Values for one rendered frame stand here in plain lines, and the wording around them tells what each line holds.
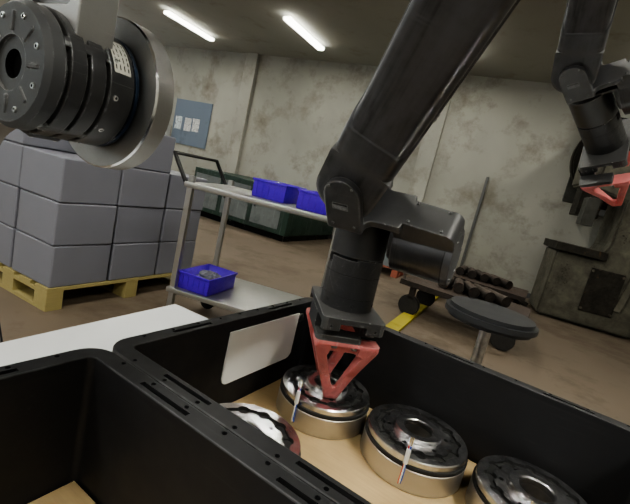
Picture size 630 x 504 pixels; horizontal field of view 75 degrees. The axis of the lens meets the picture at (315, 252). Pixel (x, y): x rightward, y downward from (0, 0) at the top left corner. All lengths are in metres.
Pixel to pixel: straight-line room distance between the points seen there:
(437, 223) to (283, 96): 8.94
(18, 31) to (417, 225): 0.47
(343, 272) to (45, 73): 0.37
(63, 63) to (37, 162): 2.32
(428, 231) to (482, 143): 7.41
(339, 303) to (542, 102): 7.55
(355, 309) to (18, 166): 2.75
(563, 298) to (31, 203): 5.94
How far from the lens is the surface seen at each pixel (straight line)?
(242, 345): 0.45
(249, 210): 6.92
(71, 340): 0.89
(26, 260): 2.98
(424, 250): 0.39
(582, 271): 6.46
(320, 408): 0.45
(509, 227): 7.63
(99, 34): 0.60
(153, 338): 0.37
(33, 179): 2.89
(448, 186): 7.75
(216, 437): 0.26
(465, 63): 0.29
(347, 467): 0.44
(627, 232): 6.54
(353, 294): 0.42
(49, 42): 0.55
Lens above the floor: 1.08
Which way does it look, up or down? 10 degrees down
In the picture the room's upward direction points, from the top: 13 degrees clockwise
